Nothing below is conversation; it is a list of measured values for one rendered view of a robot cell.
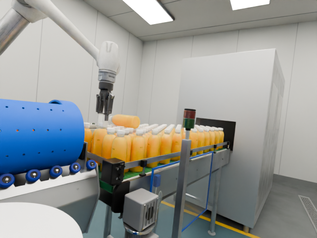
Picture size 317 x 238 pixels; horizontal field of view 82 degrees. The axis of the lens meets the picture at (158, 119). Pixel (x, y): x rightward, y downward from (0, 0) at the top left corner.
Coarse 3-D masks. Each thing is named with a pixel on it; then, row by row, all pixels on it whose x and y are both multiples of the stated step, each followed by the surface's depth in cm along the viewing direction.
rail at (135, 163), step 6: (222, 144) 190; (198, 150) 145; (156, 156) 102; (162, 156) 106; (168, 156) 111; (174, 156) 117; (126, 162) 84; (132, 162) 87; (138, 162) 90; (150, 162) 98; (126, 168) 84
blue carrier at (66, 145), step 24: (0, 120) 53; (24, 120) 58; (48, 120) 63; (72, 120) 70; (0, 144) 53; (24, 144) 57; (48, 144) 63; (72, 144) 70; (0, 168) 55; (24, 168) 61; (48, 168) 70
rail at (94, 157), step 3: (87, 153) 96; (90, 153) 95; (93, 153) 94; (87, 156) 96; (90, 156) 95; (93, 156) 93; (96, 156) 92; (99, 156) 90; (93, 159) 93; (96, 159) 92; (99, 159) 90; (102, 159) 88
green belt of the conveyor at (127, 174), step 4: (224, 148) 204; (192, 156) 147; (160, 164) 115; (164, 164) 116; (148, 168) 105; (100, 172) 91; (128, 172) 95; (132, 172) 95; (136, 172) 96; (140, 172) 96; (144, 172) 97; (100, 176) 87; (128, 176) 89; (132, 176) 90; (100, 180) 85; (100, 184) 84; (104, 184) 83; (108, 184) 82; (104, 188) 84; (108, 188) 81; (112, 188) 80; (112, 192) 80
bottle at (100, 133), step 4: (100, 128) 96; (104, 128) 97; (96, 132) 95; (100, 132) 95; (104, 132) 95; (96, 136) 94; (100, 136) 94; (96, 140) 94; (100, 140) 94; (96, 144) 94; (100, 144) 94; (96, 148) 94; (100, 148) 94; (92, 152) 96; (96, 152) 94; (100, 152) 94
